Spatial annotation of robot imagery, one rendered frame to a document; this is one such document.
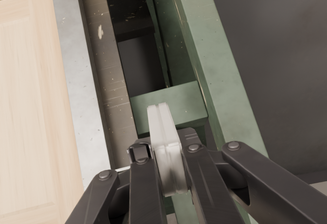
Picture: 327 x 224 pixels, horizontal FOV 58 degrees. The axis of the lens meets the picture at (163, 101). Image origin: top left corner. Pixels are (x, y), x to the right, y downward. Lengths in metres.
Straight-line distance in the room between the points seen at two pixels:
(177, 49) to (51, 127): 0.48
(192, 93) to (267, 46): 1.54
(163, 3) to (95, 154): 0.47
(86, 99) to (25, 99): 0.13
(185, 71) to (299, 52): 1.40
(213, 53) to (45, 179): 0.36
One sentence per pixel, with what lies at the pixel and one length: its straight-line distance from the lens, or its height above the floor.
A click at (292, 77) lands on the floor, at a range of 2.39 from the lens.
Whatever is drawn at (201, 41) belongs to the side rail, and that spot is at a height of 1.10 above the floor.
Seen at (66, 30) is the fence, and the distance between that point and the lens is 0.61.
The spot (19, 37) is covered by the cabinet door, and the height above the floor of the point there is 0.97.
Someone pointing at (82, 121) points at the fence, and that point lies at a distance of 0.53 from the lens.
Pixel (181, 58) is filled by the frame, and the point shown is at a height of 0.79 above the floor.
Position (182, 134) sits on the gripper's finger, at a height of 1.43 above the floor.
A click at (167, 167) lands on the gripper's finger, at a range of 0.15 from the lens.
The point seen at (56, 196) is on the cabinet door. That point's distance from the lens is 0.55.
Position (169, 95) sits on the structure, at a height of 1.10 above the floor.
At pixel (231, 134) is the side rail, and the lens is 0.49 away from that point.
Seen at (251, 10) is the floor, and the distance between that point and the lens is 1.90.
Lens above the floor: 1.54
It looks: 47 degrees down
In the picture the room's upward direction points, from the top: 165 degrees clockwise
